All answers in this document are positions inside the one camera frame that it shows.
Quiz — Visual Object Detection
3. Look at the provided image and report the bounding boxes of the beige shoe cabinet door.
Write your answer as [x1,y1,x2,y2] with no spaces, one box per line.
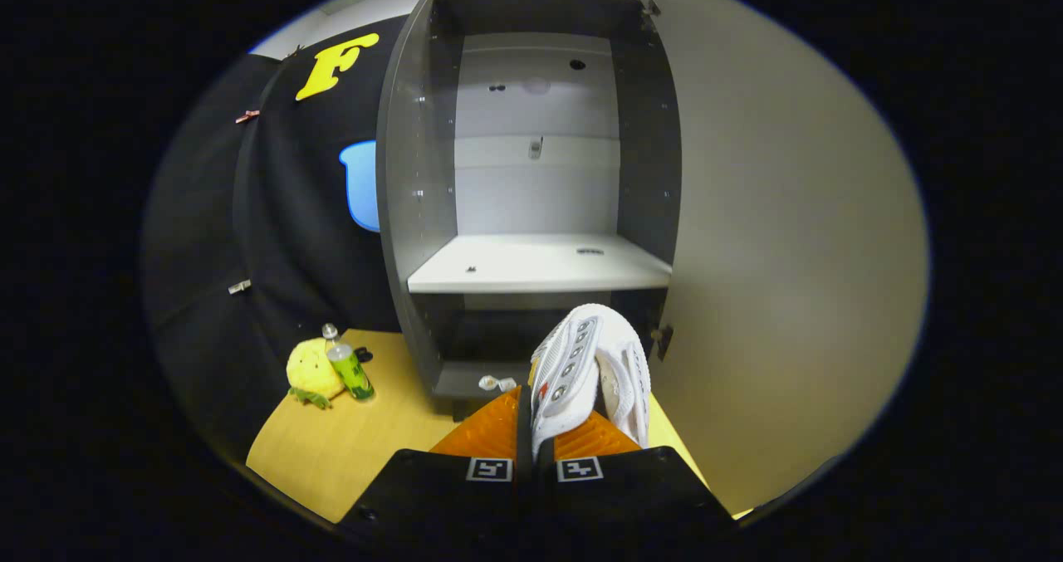
[639,0,929,517]

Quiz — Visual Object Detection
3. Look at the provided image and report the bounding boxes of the black backdrop cloth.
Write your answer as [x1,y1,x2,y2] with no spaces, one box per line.
[141,16,408,463]

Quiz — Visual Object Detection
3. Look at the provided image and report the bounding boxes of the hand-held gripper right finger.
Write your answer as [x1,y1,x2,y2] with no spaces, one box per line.
[531,408,738,546]

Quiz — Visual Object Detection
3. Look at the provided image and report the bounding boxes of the grey shoe cabinet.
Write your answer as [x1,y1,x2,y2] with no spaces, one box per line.
[375,0,683,422]

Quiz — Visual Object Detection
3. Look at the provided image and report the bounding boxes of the green bottle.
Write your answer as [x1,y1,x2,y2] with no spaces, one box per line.
[321,323,375,402]

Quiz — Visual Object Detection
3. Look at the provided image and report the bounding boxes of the white shoe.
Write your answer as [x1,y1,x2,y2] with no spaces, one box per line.
[528,303,653,459]

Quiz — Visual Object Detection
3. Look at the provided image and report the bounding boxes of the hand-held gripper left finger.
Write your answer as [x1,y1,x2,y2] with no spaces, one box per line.
[339,384,534,546]

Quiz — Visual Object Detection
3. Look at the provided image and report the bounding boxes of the yellow plush toy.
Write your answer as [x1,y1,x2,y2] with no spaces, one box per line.
[286,338,345,410]

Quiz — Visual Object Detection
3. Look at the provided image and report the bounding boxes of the white cabinet shelf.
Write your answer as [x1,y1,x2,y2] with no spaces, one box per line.
[407,232,672,295]

